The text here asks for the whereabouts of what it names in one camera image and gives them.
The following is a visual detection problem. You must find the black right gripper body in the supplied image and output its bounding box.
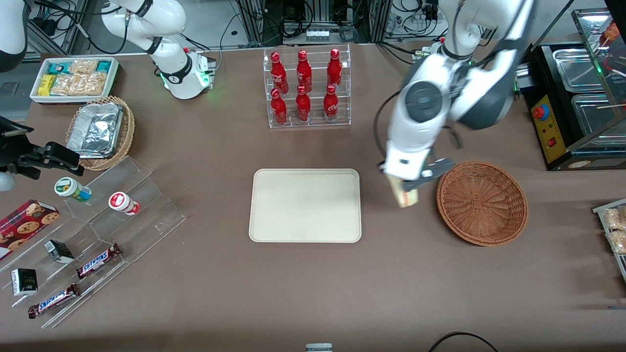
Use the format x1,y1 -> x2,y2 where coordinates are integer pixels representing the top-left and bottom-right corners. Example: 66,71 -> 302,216
0,116 -> 36,179

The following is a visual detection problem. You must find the sandwich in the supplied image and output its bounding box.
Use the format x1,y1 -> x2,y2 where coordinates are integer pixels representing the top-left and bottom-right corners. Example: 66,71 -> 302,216
390,176 -> 421,209

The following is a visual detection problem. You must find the aluminium foil tray stack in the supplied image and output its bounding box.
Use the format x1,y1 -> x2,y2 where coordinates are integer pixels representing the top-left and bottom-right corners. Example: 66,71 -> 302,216
67,102 -> 124,160

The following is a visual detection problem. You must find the brown round wicker basket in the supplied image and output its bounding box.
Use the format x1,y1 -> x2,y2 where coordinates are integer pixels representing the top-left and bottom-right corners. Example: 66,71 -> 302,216
436,161 -> 529,247

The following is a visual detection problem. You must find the light wicker basket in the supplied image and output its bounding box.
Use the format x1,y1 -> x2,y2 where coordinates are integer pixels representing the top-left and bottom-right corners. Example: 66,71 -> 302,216
65,96 -> 135,171

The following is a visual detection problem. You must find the cream rectangular plastic tray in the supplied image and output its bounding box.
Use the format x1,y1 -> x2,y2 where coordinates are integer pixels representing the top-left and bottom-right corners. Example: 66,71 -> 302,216
248,169 -> 362,243

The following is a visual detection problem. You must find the grey tray of snacks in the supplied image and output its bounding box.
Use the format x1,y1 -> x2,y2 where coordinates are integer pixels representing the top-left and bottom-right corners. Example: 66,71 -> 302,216
593,198 -> 626,283

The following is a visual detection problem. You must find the green lid yogurt cup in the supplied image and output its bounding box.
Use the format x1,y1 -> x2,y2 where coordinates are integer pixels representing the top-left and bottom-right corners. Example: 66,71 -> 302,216
54,177 -> 92,203

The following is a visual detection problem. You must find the red tartan cookie box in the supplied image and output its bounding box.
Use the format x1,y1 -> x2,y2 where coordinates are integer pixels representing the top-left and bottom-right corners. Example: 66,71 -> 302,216
0,199 -> 61,261

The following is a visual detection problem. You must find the clear bag of crackers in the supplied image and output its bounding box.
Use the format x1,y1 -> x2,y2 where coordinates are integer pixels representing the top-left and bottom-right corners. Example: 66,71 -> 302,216
78,71 -> 108,96
51,73 -> 82,96

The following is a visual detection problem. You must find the red lid yogurt cup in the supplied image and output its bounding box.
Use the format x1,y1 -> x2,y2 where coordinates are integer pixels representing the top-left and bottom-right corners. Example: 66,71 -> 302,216
108,192 -> 141,216

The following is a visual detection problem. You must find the red cola bottle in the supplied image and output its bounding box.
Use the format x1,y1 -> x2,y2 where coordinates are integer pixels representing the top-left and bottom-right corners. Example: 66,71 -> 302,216
270,51 -> 289,93
327,48 -> 343,88
295,86 -> 312,122
323,84 -> 340,122
270,88 -> 289,126
296,49 -> 313,92

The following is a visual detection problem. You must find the clear acrylic tiered stand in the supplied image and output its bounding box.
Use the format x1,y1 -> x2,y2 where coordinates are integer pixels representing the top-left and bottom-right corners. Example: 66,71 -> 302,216
0,155 -> 187,329

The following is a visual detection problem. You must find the clear acrylic bottle rack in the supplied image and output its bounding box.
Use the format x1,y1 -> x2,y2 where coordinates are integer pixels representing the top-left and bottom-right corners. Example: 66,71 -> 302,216
263,44 -> 352,130

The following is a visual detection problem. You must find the white snack bin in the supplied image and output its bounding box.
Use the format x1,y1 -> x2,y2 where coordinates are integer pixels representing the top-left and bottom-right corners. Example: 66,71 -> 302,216
30,57 -> 120,105

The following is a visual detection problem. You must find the dark green small carton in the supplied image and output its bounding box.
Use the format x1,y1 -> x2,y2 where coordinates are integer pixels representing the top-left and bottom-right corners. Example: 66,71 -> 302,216
44,239 -> 75,265
11,267 -> 39,297

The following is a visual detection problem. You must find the Snickers chocolate bar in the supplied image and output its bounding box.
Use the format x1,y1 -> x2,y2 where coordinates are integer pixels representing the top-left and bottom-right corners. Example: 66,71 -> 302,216
76,243 -> 122,280
27,283 -> 81,319

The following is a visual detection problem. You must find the black food warmer cabinet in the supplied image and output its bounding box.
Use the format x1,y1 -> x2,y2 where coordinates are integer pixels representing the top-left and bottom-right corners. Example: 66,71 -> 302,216
522,7 -> 626,172

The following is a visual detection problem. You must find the steel food pan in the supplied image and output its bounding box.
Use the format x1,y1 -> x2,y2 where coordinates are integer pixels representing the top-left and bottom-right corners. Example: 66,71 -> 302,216
552,47 -> 605,94
571,93 -> 626,138

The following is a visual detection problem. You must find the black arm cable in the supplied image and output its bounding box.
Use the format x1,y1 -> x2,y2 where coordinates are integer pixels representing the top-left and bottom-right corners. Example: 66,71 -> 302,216
374,90 -> 402,163

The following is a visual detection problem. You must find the black cable loop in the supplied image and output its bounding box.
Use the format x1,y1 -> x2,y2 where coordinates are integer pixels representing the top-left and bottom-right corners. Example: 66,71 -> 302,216
429,331 -> 500,352

